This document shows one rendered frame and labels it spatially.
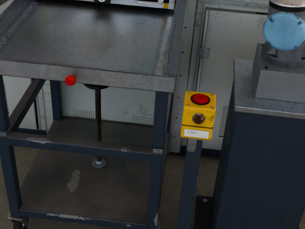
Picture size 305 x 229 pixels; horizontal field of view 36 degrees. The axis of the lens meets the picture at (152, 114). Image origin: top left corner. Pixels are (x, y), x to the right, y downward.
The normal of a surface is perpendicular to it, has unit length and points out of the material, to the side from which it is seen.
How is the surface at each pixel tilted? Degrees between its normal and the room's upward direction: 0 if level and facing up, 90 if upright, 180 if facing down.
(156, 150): 90
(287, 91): 90
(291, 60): 72
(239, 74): 0
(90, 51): 0
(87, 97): 90
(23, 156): 0
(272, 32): 97
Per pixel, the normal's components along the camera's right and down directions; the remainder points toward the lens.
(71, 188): 0.05, -0.82
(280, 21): -0.40, 0.61
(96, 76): -0.11, 0.57
